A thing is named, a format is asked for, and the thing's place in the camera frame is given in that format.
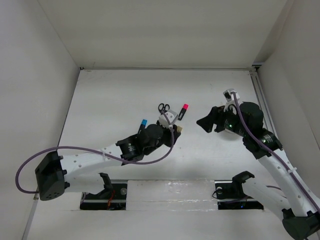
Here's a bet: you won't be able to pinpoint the pink capped black highlighter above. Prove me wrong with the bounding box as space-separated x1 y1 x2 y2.
178 103 189 121

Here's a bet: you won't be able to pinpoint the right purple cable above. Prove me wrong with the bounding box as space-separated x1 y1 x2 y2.
231 91 320 213

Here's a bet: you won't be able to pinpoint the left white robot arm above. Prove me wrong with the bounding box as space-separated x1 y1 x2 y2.
35 122 182 201

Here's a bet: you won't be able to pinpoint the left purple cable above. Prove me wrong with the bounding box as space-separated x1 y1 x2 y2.
15 111 176 195

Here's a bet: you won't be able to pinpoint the small yellow eraser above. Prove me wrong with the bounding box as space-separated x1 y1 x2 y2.
176 125 183 133

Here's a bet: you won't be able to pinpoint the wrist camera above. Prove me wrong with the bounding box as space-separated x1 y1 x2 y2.
223 88 240 112
158 109 178 129

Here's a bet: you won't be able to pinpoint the aluminium rail right side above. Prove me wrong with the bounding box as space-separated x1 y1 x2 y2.
249 64 277 135

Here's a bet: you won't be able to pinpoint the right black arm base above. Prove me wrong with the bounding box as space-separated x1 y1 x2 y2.
212 171 264 210

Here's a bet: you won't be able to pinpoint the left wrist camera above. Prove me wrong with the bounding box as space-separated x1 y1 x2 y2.
158 109 178 129

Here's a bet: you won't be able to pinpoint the white round compartment container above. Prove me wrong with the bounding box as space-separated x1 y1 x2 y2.
219 129 239 141

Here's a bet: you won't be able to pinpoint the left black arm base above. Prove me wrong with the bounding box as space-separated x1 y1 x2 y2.
79 173 128 211

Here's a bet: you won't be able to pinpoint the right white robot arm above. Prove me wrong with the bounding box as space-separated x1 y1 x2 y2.
196 102 320 240

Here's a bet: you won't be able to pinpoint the black handled scissors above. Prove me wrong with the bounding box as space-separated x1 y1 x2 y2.
158 103 170 113

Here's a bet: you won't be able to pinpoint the purple cable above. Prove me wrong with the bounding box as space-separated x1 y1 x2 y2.
231 91 320 213
15 111 176 195

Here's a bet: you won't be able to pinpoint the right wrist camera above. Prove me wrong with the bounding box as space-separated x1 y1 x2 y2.
223 88 240 112

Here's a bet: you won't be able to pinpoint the blue capped black highlighter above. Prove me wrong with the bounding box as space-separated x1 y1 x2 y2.
138 119 148 133

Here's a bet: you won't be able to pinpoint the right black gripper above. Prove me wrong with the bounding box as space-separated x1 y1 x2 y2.
196 102 250 137

